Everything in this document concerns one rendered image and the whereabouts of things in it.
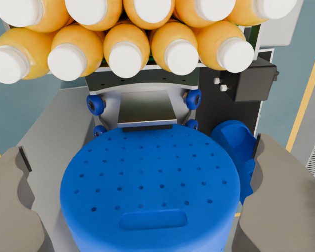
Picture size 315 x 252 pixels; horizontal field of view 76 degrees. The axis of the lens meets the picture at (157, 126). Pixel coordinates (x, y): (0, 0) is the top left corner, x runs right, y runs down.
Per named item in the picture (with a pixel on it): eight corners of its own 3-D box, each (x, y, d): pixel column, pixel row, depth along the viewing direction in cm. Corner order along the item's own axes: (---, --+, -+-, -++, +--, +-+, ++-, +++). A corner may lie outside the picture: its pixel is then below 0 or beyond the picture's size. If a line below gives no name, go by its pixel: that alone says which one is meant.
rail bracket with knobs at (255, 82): (208, 84, 48) (224, 104, 39) (212, 53, 44) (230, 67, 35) (248, 82, 48) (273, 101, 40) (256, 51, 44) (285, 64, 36)
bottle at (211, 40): (196, 5, 39) (238, 12, 23) (221, 29, 42) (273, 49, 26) (174, 37, 42) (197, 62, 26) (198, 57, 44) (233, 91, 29)
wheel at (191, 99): (184, 112, 42) (193, 114, 41) (186, 92, 40) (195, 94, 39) (193, 103, 45) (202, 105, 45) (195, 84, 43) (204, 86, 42)
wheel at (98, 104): (98, 120, 40) (106, 116, 41) (93, 99, 38) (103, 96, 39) (87, 112, 43) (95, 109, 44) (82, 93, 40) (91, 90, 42)
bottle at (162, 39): (150, 55, 43) (159, 89, 28) (143, 19, 39) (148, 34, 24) (183, 48, 43) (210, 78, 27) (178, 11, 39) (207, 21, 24)
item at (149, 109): (122, 102, 45) (119, 135, 35) (121, 92, 44) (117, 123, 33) (167, 100, 46) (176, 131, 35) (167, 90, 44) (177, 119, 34)
